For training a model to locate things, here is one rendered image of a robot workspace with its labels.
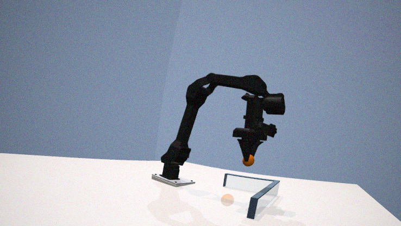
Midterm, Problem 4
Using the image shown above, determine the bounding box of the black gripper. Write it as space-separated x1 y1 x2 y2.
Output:
233 112 267 162

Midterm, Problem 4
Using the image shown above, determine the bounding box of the clear l-shaped low wall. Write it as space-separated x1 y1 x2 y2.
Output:
224 174 280 218

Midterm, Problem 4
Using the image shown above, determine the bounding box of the dark grey wall top trim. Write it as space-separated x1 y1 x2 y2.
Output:
224 173 280 219

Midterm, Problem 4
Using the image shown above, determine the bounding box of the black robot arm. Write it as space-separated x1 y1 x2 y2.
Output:
160 73 285 180

